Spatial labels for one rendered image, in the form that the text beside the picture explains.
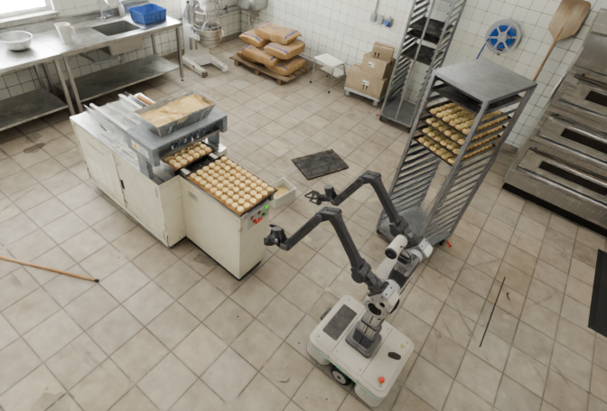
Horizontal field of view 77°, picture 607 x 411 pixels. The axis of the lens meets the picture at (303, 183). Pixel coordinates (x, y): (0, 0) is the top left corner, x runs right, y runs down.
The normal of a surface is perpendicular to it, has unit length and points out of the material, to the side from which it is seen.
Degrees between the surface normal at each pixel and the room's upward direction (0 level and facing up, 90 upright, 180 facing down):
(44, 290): 0
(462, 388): 0
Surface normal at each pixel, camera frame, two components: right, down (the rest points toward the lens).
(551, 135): -0.59, 0.48
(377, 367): 0.12, -0.75
